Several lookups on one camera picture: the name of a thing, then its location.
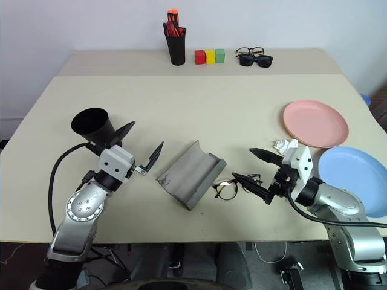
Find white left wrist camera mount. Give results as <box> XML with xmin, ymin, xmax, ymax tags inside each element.
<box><xmin>98</xmin><ymin>144</ymin><xmax>136</xmax><ymax>184</ymax></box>

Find pink plate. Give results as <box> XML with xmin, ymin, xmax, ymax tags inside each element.
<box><xmin>282</xmin><ymin>100</ymin><xmax>350</xmax><ymax>149</ymax></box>

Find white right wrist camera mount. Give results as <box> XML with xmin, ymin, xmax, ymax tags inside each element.
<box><xmin>282</xmin><ymin>146</ymin><xmax>313</xmax><ymax>199</ymax></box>

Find thin black-frame glasses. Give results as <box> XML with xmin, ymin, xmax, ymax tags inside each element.
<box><xmin>212</xmin><ymin>173</ymin><xmax>263</xmax><ymax>201</ymax></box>

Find black cup full of markers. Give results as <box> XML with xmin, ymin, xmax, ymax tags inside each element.
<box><xmin>164</xmin><ymin>27</ymin><xmax>187</xmax><ymax>66</ymax></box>

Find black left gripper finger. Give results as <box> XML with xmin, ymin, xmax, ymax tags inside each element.
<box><xmin>135</xmin><ymin>141</ymin><xmax>164</xmax><ymax>176</ymax></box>
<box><xmin>110</xmin><ymin>121</ymin><xmax>136</xmax><ymax>147</ymax></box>

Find white cable under table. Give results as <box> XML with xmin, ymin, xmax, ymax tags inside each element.
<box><xmin>253</xmin><ymin>240</ymin><xmax>288</xmax><ymax>264</ymax></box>

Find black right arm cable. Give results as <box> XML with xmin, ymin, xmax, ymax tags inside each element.
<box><xmin>286</xmin><ymin>185</ymin><xmax>387</xmax><ymax>229</ymax></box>

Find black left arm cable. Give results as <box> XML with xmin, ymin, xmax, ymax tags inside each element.
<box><xmin>48</xmin><ymin>141</ymin><xmax>105</xmax><ymax>237</ymax></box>

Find crumpled white paper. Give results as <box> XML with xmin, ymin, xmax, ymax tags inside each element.
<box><xmin>272</xmin><ymin>138</ymin><xmax>299</xmax><ymax>155</ymax></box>

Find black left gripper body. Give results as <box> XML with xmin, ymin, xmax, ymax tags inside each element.
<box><xmin>124</xmin><ymin>159</ymin><xmax>137</xmax><ymax>179</ymax></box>

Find brown-frame glasses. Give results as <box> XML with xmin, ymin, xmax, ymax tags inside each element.
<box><xmin>235</xmin><ymin>47</ymin><xmax>265</xmax><ymax>58</ymax></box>

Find black empty-looking cup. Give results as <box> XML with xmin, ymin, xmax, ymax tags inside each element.
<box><xmin>71</xmin><ymin>108</ymin><xmax>123</xmax><ymax>149</ymax></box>

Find blue plate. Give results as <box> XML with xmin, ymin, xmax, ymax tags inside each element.
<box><xmin>318</xmin><ymin>146</ymin><xmax>387</xmax><ymax>218</ymax></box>

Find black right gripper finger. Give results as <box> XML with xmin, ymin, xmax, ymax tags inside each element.
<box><xmin>249</xmin><ymin>147</ymin><xmax>285</xmax><ymax>166</ymax></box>
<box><xmin>232</xmin><ymin>173</ymin><xmax>275</xmax><ymax>205</ymax></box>

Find grey glasses case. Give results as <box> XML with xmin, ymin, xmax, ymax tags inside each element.
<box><xmin>155</xmin><ymin>140</ymin><xmax>227</xmax><ymax>211</ymax></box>

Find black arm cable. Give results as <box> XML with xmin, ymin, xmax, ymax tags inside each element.
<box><xmin>286</xmin><ymin>185</ymin><xmax>387</xmax><ymax>229</ymax></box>
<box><xmin>48</xmin><ymin>141</ymin><xmax>105</xmax><ymax>237</ymax></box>

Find black metal bracket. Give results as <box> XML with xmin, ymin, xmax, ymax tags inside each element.
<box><xmin>279</xmin><ymin>261</ymin><xmax>305</xmax><ymax>290</ymax></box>

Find dark grey rounded shape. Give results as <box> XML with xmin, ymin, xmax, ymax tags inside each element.
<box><xmin>216</xmin><ymin>242</ymin><xmax>252</xmax><ymax>289</ymax></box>

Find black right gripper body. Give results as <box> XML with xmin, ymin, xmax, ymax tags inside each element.
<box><xmin>268</xmin><ymin>164</ymin><xmax>299</xmax><ymax>199</ymax></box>

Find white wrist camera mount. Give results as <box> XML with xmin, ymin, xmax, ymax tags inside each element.
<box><xmin>98</xmin><ymin>144</ymin><xmax>136</xmax><ymax>184</ymax></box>
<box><xmin>282</xmin><ymin>146</ymin><xmax>313</xmax><ymax>199</ymax></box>

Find black sunglasses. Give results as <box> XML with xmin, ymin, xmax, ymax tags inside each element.
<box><xmin>237</xmin><ymin>54</ymin><xmax>274</xmax><ymax>69</ymax></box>

